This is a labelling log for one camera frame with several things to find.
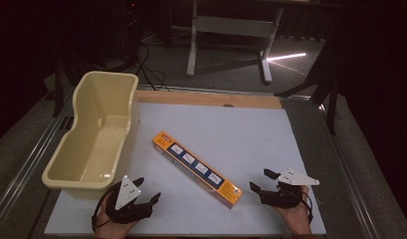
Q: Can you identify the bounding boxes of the wooden board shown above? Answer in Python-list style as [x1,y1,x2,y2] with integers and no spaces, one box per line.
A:
[136,90,284,111]

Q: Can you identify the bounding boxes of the black floor cables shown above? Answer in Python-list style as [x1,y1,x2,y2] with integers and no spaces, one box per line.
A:
[133,42,171,92]

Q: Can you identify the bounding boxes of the person's left hand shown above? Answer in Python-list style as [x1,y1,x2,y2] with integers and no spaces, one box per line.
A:
[95,198,139,239]

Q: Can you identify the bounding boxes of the cream plastic bin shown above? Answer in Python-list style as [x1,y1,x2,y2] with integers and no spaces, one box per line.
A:
[41,70,140,200]

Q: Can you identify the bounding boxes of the white metal table frame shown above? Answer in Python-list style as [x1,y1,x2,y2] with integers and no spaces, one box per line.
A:
[186,0,286,85]

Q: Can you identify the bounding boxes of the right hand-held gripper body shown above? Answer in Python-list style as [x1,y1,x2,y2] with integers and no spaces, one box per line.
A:
[260,167,320,209]

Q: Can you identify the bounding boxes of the metal rail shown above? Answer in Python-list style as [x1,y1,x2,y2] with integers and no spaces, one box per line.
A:
[0,95,76,227]
[317,103,382,239]

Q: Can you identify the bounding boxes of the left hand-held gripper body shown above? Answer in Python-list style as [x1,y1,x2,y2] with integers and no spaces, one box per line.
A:
[105,174,155,225]

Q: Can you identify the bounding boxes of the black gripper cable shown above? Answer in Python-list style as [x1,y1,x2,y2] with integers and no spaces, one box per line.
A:
[300,190,314,224]
[91,184,116,232]

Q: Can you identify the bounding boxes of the person's right hand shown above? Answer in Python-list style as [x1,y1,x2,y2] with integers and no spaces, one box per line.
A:
[274,185,313,235]

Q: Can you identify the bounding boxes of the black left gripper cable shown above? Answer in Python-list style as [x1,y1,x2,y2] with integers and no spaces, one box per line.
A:
[91,184,116,232]

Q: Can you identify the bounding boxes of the long orange cardboard box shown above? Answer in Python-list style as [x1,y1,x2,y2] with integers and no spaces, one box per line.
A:
[152,130,244,210]

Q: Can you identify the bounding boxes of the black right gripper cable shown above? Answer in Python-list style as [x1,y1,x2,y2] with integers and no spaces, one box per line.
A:
[300,190,314,224]

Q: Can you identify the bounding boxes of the black tripod stand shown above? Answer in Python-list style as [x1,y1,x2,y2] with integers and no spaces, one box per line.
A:
[274,31,342,135]

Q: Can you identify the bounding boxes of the white table sheet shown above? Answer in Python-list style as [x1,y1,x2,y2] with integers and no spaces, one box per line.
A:
[44,102,326,237]

